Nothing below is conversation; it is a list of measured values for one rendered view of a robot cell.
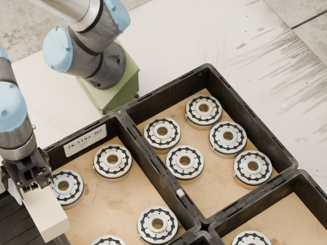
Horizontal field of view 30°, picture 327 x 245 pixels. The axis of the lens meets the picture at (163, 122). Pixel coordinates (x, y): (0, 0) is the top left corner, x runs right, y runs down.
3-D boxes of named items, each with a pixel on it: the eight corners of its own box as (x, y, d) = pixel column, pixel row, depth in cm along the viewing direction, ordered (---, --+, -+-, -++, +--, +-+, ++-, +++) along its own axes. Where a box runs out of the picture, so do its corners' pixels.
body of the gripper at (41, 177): (21, 202, 121) (9, 174, 111) (4, 169, 125) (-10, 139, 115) (56, 184, 123) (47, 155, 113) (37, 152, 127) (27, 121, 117)
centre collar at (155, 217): (143, 222, 152) (143, 221, 152) (159, 211, 154) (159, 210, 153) (155, 237, 150) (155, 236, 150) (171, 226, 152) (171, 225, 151)
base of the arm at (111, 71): (79, 67, 191) (57, 61, 182) (107, 30, 186) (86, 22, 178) (104, 99, 183) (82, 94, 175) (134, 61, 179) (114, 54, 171)
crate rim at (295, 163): (118, 113, 164) (117, 109, 162) (208, 65, 173) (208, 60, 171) (204, 230, 146) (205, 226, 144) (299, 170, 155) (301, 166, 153)
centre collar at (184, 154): (172, 159, 162) (172, 158, 161) (187, 150, 163) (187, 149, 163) (183, 173, 160) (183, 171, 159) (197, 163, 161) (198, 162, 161)
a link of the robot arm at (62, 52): (63, 55, 181) (30, 45, 170) (93, 26, 176) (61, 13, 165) (79, 86, 176) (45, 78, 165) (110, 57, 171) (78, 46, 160)
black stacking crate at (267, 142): (120, 132, 172) (118, 110, 163) (206, 86, 181) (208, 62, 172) (201, 244, 155) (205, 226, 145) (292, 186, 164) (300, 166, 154)
